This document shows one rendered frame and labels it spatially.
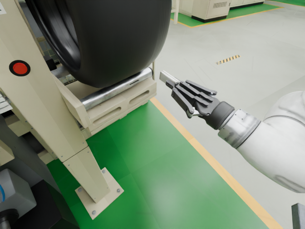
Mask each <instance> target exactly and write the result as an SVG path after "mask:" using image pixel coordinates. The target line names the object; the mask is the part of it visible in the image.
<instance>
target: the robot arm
mask: <svg viewBox="0 0 305 229"><path fill-rule="evenodd" d="M159 79H160V80H161V81H162V82H164V83H165V85H166V86H167V87H169V88H170V89H172V93H171V96H172V97H173V98H174V100H175V101H176V102H177V103H178V104H179V105H180V107H181V108H182V109H183V110H184V111H185V112H186V115H187V117H188V118H189V119H191V118H192V117H193V116H198V117H199V118H202V119H204V120H205V121H206V123H207V124H208V125H209V126H211V127H212V128H213V129H214V130H219V132H218V136H219V137H220V138H222V139H223V140H224V141H226V142H227V143H228V144H229V145H231V147H233V148H235V149H236V150H237V151H238V152H239V153H240V154H241V155H242V156H243V158H244V159H245V160H246V161H247V162H248V163H249V164H250V165H252V166H253V167H254V168H255V169H257V170H258V171H259V172H261V173H262V174H263V175H265V176H266V177H268V178H269V179H271V180H273V181H274V182H276V183H277V184H279V185H281V186H283V187H285V188H287V189H289V190H291V191H293V192H295V193H305V91H296V92H291V93H289V94H286V95H284V96H282V97H281V98H279V99H278V100H277V101H276V102H275V103H274V104H273V105H272V107H271V108H270V109H269V111H268V112H267V114H266V115H265V117H264V119H263V121H260V120H259V119H258V118H256V117H254V116H253V115H251V114H249V113H248V112H246V111H244V110H243V109H241V108H240V109H238V110H237V111H235V108H234V107H233V106H231V105H230V104H228V103H227V102H225V101H222V102H220V101H219V100H218V99H217V98H216V94H217V91H215V90H210V89H208V88H206V87H203V86H201V85H199V84H197V83H194V82H192V81H190V80H186V81H180V80H179V79H177V78H176V77H173V76H171V75H170V74H169V73H167V72H166V71H164V70H162V71H161V72H160V77H159Z"/></svg>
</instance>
